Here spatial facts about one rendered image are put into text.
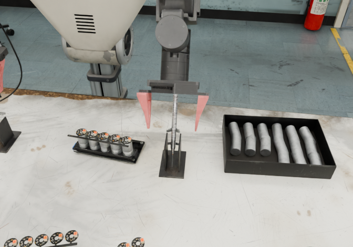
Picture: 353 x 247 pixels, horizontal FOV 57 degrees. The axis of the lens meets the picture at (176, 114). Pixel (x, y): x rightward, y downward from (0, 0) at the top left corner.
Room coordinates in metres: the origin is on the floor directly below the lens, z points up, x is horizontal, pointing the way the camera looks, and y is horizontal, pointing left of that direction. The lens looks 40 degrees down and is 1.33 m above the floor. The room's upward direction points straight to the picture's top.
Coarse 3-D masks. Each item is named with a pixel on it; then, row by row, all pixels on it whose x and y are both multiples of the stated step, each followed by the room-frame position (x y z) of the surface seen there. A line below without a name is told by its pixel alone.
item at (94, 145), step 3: (90, 138) 0.54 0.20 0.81; (93, 138) 0.54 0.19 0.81; (96, 138) 0.54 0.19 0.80; (90, 141) 0.54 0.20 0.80; (93, 141) 0.54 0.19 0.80; (96, 141) 0.54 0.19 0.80; (90, 144) 0.54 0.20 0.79; (93, 144) 0.54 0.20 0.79; (96, 144) 0.54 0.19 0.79; (99, 144) 0.55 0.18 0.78; (90, 147) 0.54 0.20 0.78; (93, 147) 0.54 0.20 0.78; (96, 147) 0.54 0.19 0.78; (99, 147) 0.55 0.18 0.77
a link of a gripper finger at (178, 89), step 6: (174, 84) 0.52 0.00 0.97; (180, 84) 0.52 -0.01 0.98; (186, 84) 0.52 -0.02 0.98; (174, 90) 0.51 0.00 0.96; (180, 90) 0.51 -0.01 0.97; (186, 90) 0.51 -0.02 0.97; (192, 90) 0.51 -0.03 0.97; (198, 96) 0.50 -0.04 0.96; (204, 96) 0.50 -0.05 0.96; (198, 102) 0.50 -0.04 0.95; (204, 102) 0.50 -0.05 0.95; (198, 108) 0.50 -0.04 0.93; (198, 114) 0.49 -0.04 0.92; (198, 120) 0.49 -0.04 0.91
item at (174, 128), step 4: (176, 100) 0.58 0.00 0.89; (176, 104) 0.57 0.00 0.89; (172, 108) 0.57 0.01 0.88; (176, 108) 0.57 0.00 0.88; (172, 112) 0.56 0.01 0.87; (176, 112) 0.56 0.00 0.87; (172, 116) 0.56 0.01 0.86; (176, 116) 0.56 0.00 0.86; (172, 120) 0.55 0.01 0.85; (176, 120) 0.55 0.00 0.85; (172, 124) 0.55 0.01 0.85; (172, 128) 0.54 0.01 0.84; (176, 128) 0.54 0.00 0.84; (172, 132) 0.53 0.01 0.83; (172, 136) 0.53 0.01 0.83; (172, 140) 0.52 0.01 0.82; (172, 144) 0.52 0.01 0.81
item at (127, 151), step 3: (129, 144) 0.52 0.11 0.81; (123, 147) 0.52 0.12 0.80; (126, 147) 0.52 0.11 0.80; (129, 147) 0.52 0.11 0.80; (132, 147) 0.53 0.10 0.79; (123, 150) 0.52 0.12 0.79; (126, 150) 0.52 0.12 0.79; (129, 150) 0.52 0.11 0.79; (132, 150) 0.53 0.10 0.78; (123, 153) 0.52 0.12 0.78; (126, 153) 0.52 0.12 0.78; (129, 153) 0.52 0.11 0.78; (132, 153) 0.53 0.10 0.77; (126, 156) 0.52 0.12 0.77
